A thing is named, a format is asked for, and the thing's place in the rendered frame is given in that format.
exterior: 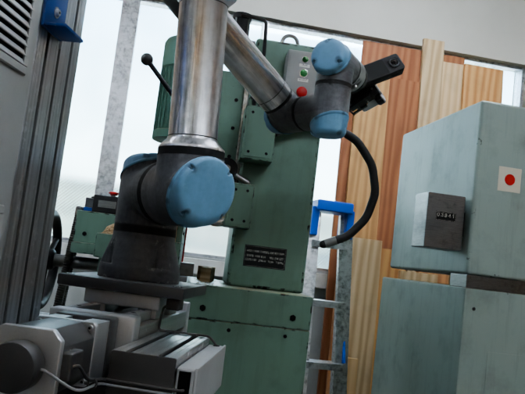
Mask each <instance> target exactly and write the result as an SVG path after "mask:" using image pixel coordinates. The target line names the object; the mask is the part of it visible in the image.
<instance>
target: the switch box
mask: <svg viewBox="0 0 525 394"><path fill-rule="evenodd" d="M303 56H307V57H308V58H309V61H308V62H307V63H303V61H302V57H303ZM311 56H312V53H311V52H303V51H298V50H292V49H289V50H288V52H287V55H286V58H285V65H284V77H283V80H284V81H285V82H286V84H287V85H288V86H289V87H290V89H291V90H292V91H293V92H294V93H295V94H296V95H297V93H296V91H297V89H298V88H299V87H304V88H306V90H307V95H314V91H315V83H316V70H315V69H314V66H313V64H312V60H311ZM299 63H301V64H307V65H310V67H309V68H307V67H301V66H299ZM302 69H305V70H307V71H308V76H307V77H301V76H300V74H299V73H300V70H302ZM298 78H303V79H308V82H302V81H298ZM307 95H306V96H307ZM297 97H299V96H298V95H297Z"/></svg>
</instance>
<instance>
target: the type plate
mask: <svg viewBox="0 0 525 394"><path fill-rule="evenodd" d="M286 256H287V250H286V249H278V248H271V247H265V246H258V245H246V244H245V254H244V260H243V266H249V267H261V268H268V269H275V270H285V263H286Z"/></svg>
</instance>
